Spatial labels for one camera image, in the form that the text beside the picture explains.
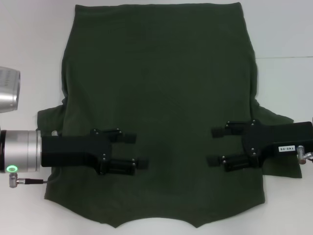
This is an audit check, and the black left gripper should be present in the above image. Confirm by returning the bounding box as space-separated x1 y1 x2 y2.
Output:
34 127 150 176

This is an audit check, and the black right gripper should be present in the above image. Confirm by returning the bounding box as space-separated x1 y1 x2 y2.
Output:
207 119 313 173

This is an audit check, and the dark green printed shirt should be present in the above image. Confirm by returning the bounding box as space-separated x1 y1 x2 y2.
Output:
36 2 303 222

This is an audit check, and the right arm cable with plug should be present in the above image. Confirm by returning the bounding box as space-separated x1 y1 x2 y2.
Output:
296 145 313 165

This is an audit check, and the arm cable with plug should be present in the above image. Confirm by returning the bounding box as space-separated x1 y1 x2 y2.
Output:
9 172 48 188
296 145 313 165

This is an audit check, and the left arm cable with plug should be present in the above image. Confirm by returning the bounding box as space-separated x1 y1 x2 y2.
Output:
9 172 48 188

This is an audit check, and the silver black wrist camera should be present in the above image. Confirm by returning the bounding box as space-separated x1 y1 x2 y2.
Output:
0 66 22 115

